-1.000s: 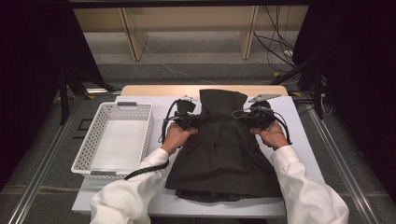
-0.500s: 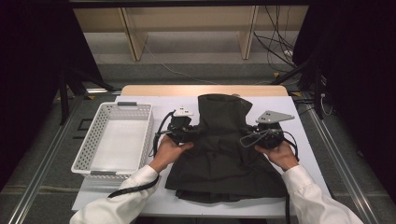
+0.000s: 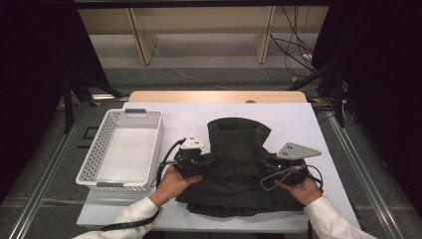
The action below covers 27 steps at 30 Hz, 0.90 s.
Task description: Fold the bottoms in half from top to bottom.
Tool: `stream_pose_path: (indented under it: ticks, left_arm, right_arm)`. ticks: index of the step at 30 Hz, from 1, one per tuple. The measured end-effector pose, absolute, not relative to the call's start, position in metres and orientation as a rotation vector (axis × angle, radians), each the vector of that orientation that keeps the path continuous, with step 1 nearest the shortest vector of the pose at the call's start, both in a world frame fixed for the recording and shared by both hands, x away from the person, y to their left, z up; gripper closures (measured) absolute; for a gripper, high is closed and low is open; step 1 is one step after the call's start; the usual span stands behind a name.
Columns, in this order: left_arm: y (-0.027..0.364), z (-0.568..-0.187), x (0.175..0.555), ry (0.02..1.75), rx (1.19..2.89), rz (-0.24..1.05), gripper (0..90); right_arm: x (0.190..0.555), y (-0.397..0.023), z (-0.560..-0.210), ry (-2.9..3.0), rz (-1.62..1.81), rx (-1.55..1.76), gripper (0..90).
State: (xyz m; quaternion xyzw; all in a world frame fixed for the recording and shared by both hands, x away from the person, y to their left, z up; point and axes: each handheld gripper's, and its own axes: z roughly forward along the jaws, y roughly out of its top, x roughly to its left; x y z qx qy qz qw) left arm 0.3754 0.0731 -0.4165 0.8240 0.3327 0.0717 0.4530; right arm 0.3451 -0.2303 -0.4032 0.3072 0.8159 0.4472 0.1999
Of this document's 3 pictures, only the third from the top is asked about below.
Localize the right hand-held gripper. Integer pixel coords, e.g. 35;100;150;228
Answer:
265;141;322;187

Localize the short aluminium bar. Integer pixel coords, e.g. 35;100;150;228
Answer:
91;94;130;102

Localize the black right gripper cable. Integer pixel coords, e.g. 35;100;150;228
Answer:
303;163;324;193

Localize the white perforated plastic basket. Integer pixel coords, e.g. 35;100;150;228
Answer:
75;108;165;194

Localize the thin white floor cable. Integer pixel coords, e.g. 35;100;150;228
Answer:
147;38;235;92

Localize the white board table cover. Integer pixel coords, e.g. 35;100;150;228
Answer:
76;102;359;233

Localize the person's left hand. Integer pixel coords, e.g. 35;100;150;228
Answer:
148;164;203;208

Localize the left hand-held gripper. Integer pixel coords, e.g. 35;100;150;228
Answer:
173;132;213;178

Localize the grey right gripper cable loop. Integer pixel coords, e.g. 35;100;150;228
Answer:
260;164;297;192

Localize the long aluminium rail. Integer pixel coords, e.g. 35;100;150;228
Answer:
326;113;404;239
8;103;91;239

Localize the bundle of black cables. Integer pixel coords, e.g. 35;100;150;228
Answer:
269;5;317;73

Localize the black curtain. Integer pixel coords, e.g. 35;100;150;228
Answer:
0;0;110;203
312;0;422;217

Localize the black metal stand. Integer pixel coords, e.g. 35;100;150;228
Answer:
63;71;125;133
287;56;349;128

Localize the white cable loop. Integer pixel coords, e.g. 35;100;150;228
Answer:
340;99;356;125

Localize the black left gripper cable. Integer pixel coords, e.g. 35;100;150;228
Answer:
101;137;187;232

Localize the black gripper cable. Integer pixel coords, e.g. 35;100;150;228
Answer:
303;163;324;193
101;137;187;232

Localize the person's right hand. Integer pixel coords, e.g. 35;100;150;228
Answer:
274;172;323;207

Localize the black-framed floor hatch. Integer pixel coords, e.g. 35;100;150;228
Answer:
82;125;101;140

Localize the dark pleated skirt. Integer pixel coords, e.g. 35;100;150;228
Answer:
174;117;307;218

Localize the black overhead bar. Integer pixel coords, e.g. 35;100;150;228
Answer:
73;0;332;8

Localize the light wooden shelf unit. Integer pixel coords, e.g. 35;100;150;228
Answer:
78;5;329;66

